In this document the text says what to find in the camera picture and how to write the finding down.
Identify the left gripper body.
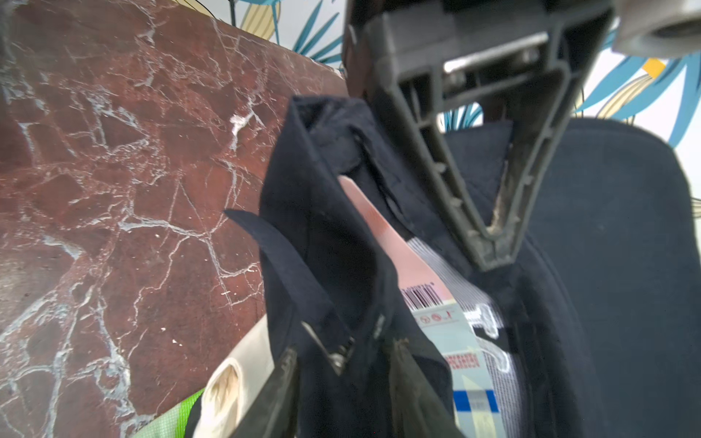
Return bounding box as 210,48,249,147
341,1,613,99

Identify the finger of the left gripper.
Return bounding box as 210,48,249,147
372,70,493,268
481,61,572,271

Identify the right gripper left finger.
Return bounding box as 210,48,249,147
231,348,299,438

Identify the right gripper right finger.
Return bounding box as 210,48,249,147
389,341,463,437

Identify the cream Colorado cap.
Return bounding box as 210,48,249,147
194,317,275,437

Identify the navy black cap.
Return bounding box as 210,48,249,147
228,97,700,437

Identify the green black cap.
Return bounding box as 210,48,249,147
133,390,204,438

